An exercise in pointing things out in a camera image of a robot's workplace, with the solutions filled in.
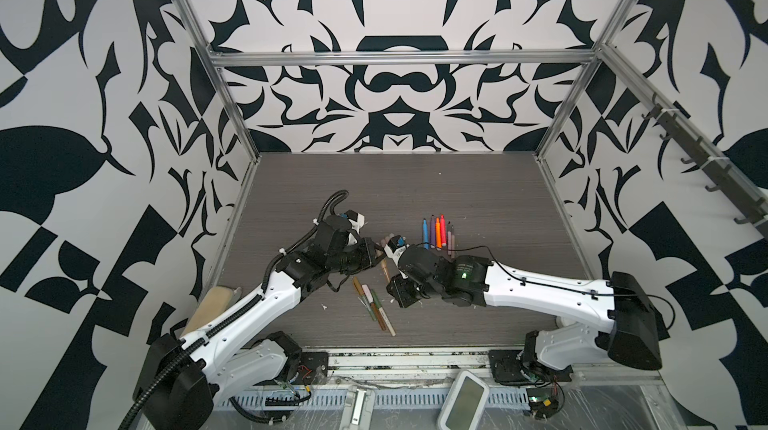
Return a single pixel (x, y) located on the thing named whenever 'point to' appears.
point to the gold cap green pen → (358, 288)
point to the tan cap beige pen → (383, 263)
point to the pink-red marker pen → (443, 230)
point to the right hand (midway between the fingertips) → (388, 289)
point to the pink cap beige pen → (453, 246)
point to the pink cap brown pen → (369, 297)
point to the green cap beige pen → (384, 315)
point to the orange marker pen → (438, 234)
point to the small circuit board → (543, 402)
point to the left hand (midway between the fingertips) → (391, 248)
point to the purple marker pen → (432, 232)
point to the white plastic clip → (358, 409)
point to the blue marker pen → (425, 237)
